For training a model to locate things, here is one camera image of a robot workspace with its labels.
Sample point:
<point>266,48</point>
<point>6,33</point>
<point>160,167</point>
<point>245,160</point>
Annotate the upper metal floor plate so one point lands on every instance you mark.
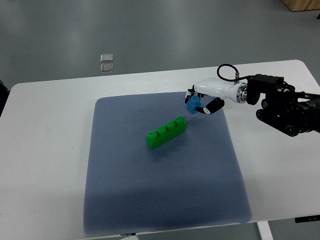
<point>106,57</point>

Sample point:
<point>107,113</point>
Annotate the white table leg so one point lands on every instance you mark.
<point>264,230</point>

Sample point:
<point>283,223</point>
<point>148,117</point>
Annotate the long green block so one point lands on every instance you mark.
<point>165,133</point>

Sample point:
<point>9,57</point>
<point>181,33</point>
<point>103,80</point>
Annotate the black table control panel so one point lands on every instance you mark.
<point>306,219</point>

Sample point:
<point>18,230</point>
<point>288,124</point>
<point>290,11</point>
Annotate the black object at left edge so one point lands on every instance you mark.
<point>4,94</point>

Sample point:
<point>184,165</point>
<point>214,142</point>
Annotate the wooden box corner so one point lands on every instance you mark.
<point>302,5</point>

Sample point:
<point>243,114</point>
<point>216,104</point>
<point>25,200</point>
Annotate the small blue block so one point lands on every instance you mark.
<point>193,103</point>

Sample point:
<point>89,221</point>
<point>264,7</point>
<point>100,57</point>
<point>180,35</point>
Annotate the lower metal floor plate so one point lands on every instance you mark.
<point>107,68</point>

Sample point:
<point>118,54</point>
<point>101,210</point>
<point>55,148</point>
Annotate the metal floor plate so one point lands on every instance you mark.
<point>107,68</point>
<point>106,57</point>

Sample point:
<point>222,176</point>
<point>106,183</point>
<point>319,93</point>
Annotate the blue-grey mesh mat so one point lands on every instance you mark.
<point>193,180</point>

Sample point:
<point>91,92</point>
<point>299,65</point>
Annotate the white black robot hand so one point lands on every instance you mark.
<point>219,90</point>

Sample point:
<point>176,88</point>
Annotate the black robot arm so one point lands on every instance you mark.
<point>283,108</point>

